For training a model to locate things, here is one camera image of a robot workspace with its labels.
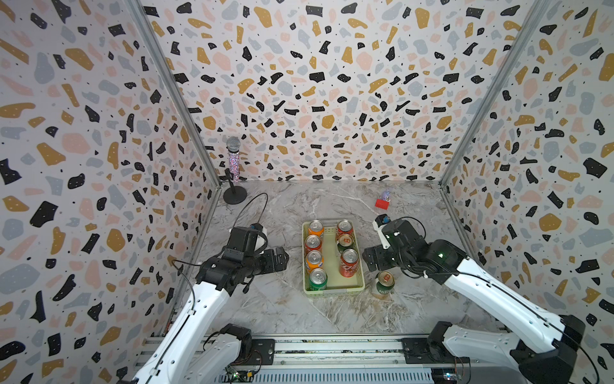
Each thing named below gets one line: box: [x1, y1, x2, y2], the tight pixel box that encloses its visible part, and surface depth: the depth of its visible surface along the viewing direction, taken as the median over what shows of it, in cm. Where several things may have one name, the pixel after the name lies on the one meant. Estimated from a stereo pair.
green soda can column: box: [336, 233, 358, 255], surface depth 89 cm
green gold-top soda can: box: [375, 270, 396, 295], surface depth 80 cm
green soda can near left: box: [308, 267, 328, 291], surface depth 80 cm
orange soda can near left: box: [305, 249, 325, 274], surface depth 85 cm
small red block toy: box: [374, 188, 391, 211], surface depth 115 cm
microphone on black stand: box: [223, 136, 248, 205], surface depth 115 cm
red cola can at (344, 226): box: [335, 219, 355, 237], surface depth 94 cm
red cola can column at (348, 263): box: [339, 248, 359, 279], surface depth 85 cm
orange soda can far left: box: [308, 219, 325, 238], surface depth 94 cm
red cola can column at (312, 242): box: [303, 234, 323, 254], surface depth 89 cm
